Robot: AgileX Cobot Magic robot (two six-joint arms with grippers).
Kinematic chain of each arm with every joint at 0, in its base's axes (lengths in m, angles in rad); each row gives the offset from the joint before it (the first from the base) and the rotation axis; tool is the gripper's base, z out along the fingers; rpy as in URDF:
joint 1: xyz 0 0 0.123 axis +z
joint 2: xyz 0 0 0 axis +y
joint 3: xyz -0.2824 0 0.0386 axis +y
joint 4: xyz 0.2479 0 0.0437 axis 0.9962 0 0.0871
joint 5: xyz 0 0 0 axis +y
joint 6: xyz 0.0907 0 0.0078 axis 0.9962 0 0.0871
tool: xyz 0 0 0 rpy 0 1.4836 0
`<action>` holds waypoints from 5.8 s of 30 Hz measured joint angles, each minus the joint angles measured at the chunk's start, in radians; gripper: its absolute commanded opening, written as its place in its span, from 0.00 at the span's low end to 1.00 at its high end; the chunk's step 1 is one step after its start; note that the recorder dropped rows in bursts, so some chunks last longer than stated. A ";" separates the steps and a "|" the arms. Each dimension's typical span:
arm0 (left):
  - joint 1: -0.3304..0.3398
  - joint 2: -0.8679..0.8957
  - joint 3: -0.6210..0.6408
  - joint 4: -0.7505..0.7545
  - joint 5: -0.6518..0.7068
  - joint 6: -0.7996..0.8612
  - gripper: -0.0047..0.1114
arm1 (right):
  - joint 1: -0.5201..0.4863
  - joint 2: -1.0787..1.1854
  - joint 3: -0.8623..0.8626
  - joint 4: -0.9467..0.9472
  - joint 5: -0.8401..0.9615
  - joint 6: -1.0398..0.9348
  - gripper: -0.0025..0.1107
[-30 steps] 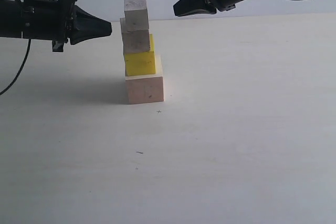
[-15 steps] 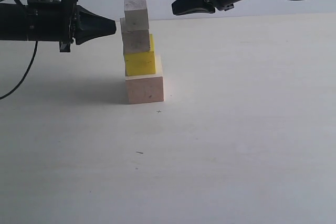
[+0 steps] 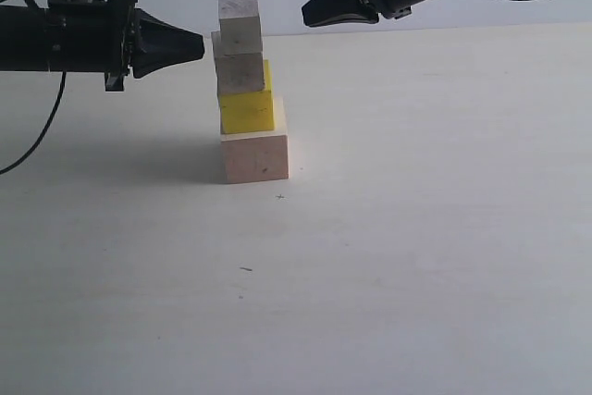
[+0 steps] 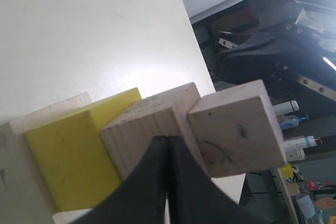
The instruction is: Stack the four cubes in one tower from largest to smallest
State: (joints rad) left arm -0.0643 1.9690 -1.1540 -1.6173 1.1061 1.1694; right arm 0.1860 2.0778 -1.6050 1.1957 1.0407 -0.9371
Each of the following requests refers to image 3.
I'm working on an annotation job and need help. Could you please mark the yellow cube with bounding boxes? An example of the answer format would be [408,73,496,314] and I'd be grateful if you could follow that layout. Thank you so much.
[217,59,276,134]

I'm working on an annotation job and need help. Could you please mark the medium wooden cube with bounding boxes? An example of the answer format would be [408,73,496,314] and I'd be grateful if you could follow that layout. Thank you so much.
[211,31,265,95]

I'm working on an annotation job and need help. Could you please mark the large light wooden cube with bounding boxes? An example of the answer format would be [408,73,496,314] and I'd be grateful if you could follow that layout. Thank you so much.
[220,96,290,184]

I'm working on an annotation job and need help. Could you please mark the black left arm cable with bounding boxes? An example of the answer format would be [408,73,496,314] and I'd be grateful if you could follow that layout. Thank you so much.
[0,70,67,176]

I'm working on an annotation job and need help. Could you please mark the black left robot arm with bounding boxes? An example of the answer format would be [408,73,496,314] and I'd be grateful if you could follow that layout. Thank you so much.
[1,0,205,92]

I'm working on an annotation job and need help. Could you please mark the small wooden cube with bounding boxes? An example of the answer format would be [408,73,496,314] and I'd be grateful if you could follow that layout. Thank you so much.
[218,0,263,56]

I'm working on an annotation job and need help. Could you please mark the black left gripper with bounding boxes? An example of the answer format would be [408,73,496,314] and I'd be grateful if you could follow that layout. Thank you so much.
[45,0,204,92]

